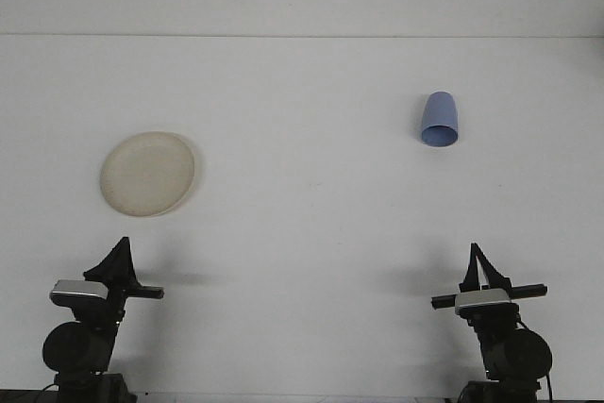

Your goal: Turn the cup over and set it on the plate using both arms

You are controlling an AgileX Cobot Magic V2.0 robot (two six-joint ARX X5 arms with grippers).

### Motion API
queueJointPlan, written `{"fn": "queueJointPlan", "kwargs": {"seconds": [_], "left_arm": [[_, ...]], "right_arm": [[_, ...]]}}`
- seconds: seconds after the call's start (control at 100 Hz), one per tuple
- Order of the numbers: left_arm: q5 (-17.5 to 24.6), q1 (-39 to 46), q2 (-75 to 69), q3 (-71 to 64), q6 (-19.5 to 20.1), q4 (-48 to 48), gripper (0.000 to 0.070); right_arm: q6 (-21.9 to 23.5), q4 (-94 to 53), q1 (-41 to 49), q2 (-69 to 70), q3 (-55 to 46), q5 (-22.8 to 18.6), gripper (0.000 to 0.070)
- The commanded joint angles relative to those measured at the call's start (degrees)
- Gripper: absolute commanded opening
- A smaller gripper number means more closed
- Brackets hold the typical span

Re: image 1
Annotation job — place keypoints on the pale round plate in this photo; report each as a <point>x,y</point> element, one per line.
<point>147,174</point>

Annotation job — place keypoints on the pale blue cup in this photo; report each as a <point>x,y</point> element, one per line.
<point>439,115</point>

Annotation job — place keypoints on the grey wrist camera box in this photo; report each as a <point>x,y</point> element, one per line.
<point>481,299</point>
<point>78,290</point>

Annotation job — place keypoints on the black block stand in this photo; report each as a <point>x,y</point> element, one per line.
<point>115,389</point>
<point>491,392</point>

